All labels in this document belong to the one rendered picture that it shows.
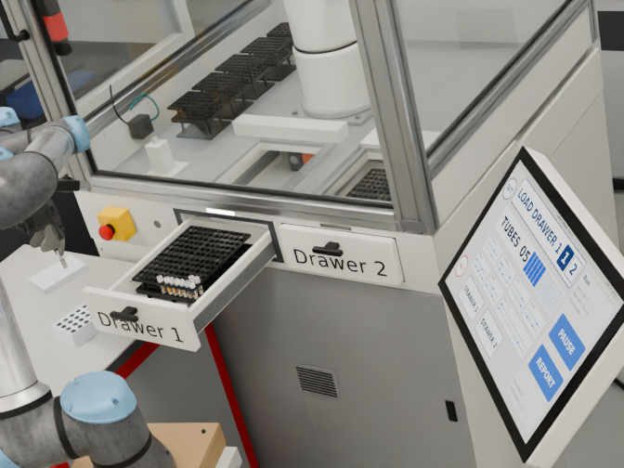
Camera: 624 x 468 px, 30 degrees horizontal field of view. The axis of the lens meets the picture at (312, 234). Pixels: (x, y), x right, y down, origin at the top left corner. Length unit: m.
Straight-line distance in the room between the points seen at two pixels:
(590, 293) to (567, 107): 1.24
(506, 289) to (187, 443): 0.68
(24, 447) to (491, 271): 0.86
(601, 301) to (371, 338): 0.99
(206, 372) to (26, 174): 1.03
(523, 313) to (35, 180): 0.84
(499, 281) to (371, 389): 0.82
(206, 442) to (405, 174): 0.65
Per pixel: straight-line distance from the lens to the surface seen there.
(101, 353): 2.66
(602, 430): 2.05
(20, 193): 2.01
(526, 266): 1.95
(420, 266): 2.43
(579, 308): 1.78
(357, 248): 2.47
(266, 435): 3.11
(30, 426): 2.09
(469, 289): 2.08
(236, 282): 2.54
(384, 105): 2.25
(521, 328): 1.90
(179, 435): 2.26
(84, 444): 2.08
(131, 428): 2.08
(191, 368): 2.86
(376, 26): 2.18
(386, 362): 2.67
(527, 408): 1.82
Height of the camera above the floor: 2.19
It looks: 30 degrees down
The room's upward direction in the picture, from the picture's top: 15 degrees counter-clockwise
